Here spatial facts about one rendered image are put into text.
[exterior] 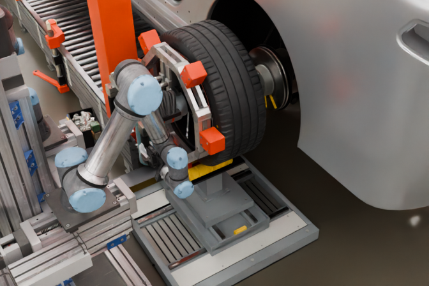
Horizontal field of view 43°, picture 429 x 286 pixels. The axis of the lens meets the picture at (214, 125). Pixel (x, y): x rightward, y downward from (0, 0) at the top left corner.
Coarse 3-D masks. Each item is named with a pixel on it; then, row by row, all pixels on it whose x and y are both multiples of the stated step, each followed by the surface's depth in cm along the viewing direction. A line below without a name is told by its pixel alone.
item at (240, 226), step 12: (168, 192) 305; (180, 204) 300; (192, 216) 293; (240, 216) 292; (252, 216) 287; (264, 216) 292; (192, 228) 289; (204, 228) 286; (216, 228) 282; (228, 228) 286; (240, 228) 281; (252, 228) 285; (264, 228) 291; (204, 240) 279; (216, 240) 279; (228, 240) 278; (240, 240) 284; (216, 252) 279
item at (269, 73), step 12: (264, 48) 262; (252, 60) 271; (264, 60) 262; (276, 60) 256; (264, 72) 261; (276, 72) 256; (264, 84) 261; (276, 84) 260; (288, 84) 256; (276, 96) 264; (288, 96) 260; (276, 108) 267
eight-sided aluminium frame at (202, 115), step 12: (156, 48) 241; (168, 48) 241; (144, 60) 259; (156, 60) 257; (168, 60) 233; (180, 60) 233; (156, 72) 267; (180, 72) 228; (192, 96) 228; (192, 108) 229; (204, 108) 228; (204, 120) 229; (180, 144) 268; (192, 156) 248; (204, 156) 244
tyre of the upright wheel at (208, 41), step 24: (192, 24) 250; (216, 24) 245; (192, 48) 231; (216, 48) 233; (240, 48) 235; (216, 72) 228; (240, 72) 231; (216, 96) 226; (240, 96) 231; (216, 120) 232; (240, 120) 234; (264, 120) 241; (240, 144) 243
